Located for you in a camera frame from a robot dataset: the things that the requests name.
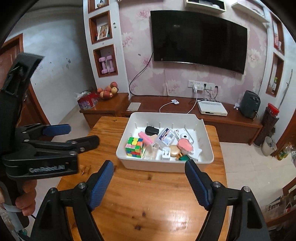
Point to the black flat television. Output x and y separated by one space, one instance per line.
196 38

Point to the white wall socket strip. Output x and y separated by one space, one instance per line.
201 85

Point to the clear plastic square cup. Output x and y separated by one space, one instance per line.
151 151

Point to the white toy camera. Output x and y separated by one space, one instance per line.
182 133

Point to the beige eraser block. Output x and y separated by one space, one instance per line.
153 137

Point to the white power adapter plug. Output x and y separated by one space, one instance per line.
166 153

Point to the framed photo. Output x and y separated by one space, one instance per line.
103 32

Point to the pink puff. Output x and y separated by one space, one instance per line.
185 146

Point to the black small object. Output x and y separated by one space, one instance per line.
150 131

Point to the clear plastic toothpick box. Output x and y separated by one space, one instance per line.
166 137

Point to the white paper on cabinet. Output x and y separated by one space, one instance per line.
133 106

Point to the person's left hand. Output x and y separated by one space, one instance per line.
26 201

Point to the green perfume bottle gold cap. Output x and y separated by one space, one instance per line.
182 157

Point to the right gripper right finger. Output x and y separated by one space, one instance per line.
247 221

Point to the white set-top box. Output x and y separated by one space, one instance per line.
212 108

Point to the red tissue box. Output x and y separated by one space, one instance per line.
87 100

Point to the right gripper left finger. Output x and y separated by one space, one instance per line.
51 222

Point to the pink dumbbells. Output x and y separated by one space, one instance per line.
107 65

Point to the gold round compact case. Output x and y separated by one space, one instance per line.
175 151

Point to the white crescent-shaped device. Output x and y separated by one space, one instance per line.
195 154

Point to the dark bin with red lid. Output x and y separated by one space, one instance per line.
268 121

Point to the wooden tv cabinet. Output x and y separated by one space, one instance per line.
233 128

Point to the white storage bin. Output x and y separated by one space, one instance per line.
139 121

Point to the colourful puzzle cube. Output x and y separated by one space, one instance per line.
135 147

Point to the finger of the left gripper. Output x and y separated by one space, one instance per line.
40 130
74 146

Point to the pink cylindrical tube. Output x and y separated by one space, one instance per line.
147 140

